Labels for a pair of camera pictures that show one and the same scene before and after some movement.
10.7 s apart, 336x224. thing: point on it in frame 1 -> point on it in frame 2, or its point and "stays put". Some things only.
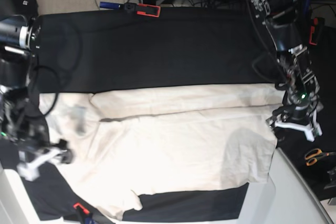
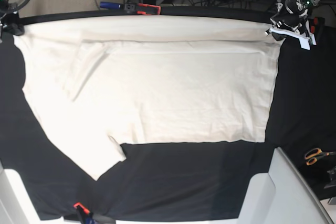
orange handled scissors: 313,155 stays put
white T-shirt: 128,140 -> 97,83
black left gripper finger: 67,155 -> 17,30
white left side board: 16,207 stays put
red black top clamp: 143,9 stays put
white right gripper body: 311,131 -> 306,40
